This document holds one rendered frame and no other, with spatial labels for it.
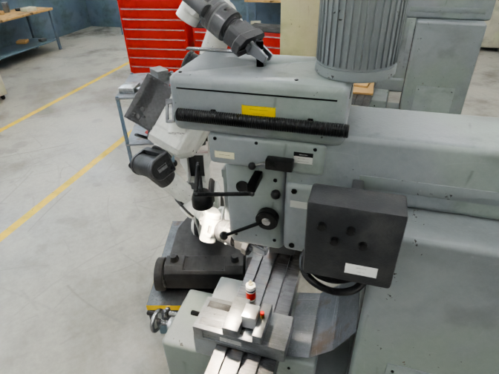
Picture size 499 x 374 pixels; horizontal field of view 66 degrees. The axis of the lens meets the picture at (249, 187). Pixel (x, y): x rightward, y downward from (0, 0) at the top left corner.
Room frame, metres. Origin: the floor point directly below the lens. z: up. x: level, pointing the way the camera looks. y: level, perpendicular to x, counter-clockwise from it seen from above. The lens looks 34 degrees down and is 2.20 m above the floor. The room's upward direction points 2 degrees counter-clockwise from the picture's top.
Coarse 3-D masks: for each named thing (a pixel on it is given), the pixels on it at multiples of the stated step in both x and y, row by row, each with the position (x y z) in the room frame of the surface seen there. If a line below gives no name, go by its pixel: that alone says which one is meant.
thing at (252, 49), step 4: (248, 44) 1.06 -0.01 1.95; (252, 44) 1.06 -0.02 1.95; (248, 48) 1.05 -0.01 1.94; (252, 48) 1.06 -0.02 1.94; (256, 48) 1.05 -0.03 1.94; (260, 48) 1.05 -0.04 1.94; (248, 52) 1.06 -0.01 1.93; (252, 52) 1.06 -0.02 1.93; (256, 52) 1.05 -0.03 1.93; (260, 52) 1.04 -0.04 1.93; (256, 56) 1.05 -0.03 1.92; (260, 56) 1.04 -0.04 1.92; (264, 56) 1.04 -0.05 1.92; (260, 60) 1.04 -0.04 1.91; (264, 60) 1.04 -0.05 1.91
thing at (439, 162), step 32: (352, 128) 0.92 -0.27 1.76; (384, 128) 0.92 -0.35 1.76; (416, 128) 0.91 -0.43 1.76; (448, 128) 0.90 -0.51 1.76; (480, 128) 0.90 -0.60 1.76; (352, 160) 0.88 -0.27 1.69; (384, 160) 0.85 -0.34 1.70; (416, 160) 0.83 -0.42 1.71; (448, 160) 0.81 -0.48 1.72; (480, 160) 0.79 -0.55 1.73; (384, 192) 0.85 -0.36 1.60; (416, 192) 0.82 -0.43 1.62; (448, 192) 0.80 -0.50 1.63; (480, 192) 0.78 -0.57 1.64
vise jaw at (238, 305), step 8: (232, 304) 0.97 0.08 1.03; (240, 304) 0.97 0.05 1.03; (232, 312) 0.93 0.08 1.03; (240, 312) 0.93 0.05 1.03; (232, 320) 0.90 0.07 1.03; (240, 320) 0.90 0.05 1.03; (224, 328) 0.87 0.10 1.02; (232, 328) 0.87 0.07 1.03; (240, 328) 0.88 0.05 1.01; (232, 336) 0.86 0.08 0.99
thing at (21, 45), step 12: (252, 0) 9.53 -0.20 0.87; (264, 0) 9.45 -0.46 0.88; (276, 0) 9.39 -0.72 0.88; (0, 12) 8.51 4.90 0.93; (12, 12) 8.84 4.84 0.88; (24, 12) 8.79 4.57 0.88; (36, 12) 8.86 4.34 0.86; (48, 12) 9.26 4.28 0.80; (120, 24) 10.63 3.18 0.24; (0, 48) 8.52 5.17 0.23; (12, 48) 8.49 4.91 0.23; (24, 48) 8.46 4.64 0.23; (60, 48) 9.25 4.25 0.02
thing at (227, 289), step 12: (216, 288) 1.22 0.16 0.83; (228, 288) 1.22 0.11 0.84; (228, 300) 1.15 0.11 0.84; (204, 348) 0.96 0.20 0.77; (288, 360) 0.86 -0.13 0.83; (300, 360) 0.86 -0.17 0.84; (312, 360) 0.86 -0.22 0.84; (276, 372) 0.87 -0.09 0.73; (288, 372) 0.86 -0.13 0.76; (300, 372) 0.84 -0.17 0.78; (312, 372) 0.83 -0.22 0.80
